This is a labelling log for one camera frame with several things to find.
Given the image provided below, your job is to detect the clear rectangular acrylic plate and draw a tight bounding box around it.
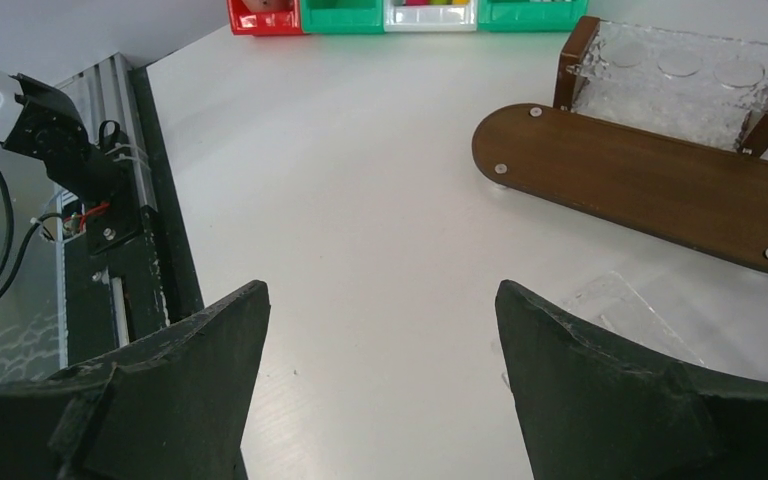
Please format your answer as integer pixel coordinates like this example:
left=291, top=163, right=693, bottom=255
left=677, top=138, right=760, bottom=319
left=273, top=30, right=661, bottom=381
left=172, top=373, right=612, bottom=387
left=560, top=271, right=706, bottom=367

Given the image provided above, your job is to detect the white toothpaste bin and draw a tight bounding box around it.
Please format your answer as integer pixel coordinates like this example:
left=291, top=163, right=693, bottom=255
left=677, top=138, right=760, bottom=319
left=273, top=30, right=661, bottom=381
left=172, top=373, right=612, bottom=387
left=383, top=0, right=477, bottom=33

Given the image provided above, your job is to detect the clear acrylic organizer rack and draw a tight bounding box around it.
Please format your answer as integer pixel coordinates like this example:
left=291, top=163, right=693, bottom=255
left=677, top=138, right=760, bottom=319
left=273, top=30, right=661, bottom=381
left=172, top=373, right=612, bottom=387
left=553, top=16, right=768, bottom=157

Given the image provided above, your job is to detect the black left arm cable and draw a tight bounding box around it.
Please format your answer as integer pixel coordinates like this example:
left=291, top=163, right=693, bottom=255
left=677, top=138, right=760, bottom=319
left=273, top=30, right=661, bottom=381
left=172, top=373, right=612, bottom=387
left=0, top=129, right=67, bottom=318

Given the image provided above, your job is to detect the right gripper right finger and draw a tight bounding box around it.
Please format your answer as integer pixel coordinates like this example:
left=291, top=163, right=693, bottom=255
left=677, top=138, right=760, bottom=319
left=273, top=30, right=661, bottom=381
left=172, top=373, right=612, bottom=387
left=495, top=280, right=768, bottom=479

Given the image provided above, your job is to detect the green bin with rack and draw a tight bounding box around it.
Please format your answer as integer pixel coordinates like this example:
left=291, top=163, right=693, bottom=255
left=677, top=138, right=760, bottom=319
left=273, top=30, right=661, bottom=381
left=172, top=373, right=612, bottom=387
left=299, top=0, right=384, bottom=35

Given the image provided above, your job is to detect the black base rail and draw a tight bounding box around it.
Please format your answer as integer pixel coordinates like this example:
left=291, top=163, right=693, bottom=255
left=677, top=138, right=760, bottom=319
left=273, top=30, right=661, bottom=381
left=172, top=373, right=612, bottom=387
left=57, top=54, right=204, bottom=367

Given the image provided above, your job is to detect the green toothbrush bin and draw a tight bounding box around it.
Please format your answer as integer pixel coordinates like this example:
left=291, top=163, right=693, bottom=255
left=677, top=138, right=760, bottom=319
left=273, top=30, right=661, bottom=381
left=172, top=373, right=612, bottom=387
left=477, top=0, right=590, bottom=33

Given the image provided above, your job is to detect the red cup bin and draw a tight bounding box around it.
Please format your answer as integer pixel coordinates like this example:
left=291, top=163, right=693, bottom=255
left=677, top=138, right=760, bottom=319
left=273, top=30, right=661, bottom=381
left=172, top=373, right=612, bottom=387
left=226, top=0, right=304, bottom=36

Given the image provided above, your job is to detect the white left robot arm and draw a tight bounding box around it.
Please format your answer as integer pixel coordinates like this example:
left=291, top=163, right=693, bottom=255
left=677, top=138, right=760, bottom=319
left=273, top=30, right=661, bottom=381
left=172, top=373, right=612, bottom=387
left=0, top=70, right=131, bottom=204

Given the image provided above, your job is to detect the brown oval wooden tray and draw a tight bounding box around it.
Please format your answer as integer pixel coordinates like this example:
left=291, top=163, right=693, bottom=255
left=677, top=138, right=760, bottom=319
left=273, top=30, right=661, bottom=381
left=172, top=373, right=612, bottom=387
left=472, top=103, right=768, bottom=273

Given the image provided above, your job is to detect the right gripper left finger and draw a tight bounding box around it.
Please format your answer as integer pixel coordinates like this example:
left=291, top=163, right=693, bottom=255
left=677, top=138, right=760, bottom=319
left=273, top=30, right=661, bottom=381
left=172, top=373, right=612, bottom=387
left=0, top=280, right=270, bottom=479

